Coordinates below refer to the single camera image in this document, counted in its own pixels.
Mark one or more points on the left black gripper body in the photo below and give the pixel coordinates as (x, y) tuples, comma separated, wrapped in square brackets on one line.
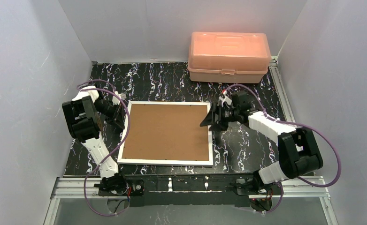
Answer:
[(118, 114)]

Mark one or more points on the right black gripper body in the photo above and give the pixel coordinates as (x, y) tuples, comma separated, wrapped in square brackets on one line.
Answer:
[(218, 115)]

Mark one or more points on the brown backing board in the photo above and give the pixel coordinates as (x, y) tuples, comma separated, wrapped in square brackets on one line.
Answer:
[(166, 132)]

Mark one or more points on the white picture frame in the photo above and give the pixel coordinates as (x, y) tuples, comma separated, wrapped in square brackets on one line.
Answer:
[(165, 162)]

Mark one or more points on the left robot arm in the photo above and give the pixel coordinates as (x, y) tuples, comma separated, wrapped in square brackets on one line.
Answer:
[(82, 115)]

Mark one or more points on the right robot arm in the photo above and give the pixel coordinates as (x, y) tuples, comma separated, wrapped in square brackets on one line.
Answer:
[(298, 151)]

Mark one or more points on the pink plastic storage box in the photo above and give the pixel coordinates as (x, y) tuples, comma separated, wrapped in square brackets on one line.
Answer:
[(228, 57)]

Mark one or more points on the aluminium rail base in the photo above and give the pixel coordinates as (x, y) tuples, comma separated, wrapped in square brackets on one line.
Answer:
[(190, 189)]

